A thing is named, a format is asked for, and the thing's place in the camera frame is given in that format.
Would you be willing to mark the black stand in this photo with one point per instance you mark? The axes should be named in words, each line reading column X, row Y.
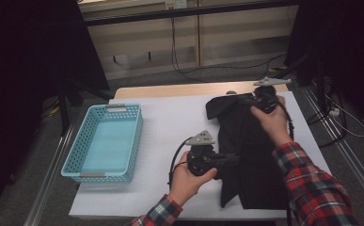
column 320, row 81
column 64, row 116

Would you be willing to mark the black horizontal bar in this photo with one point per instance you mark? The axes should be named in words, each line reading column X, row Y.
column 186, row 12

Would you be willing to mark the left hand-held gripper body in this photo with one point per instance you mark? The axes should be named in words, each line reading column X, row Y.
column 201, row 160

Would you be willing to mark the wooden table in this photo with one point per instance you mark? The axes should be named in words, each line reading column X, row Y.
column 186, row 89

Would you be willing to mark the white wall socket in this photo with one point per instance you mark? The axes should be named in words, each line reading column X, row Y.
column 176, row 4

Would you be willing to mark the light blue plastic basket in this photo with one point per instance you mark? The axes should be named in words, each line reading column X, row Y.
column 107, row 147

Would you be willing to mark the black curtain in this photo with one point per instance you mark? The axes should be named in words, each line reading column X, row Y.
column 352, row 47
column 19, row 62

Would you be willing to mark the black shorts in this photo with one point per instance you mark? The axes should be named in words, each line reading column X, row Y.
column 251, row 175

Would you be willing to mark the person's left hand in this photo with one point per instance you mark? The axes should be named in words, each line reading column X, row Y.
column 186, row 185

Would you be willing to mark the metal floor rail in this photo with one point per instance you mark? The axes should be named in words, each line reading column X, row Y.
column 358, row 171
column 49, row 179

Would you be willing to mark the white plug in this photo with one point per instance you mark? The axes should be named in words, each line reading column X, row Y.
column 335, row 112

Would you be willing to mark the beige low cabinet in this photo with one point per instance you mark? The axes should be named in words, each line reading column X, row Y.
column 233, row 37

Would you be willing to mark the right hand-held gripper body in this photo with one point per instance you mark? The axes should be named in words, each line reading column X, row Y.
column 265, row 99

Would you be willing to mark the person's right hand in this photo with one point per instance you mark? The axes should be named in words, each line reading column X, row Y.
column 275, row 125

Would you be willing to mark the round table grommet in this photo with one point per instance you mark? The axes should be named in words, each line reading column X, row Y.
column 231, row 92

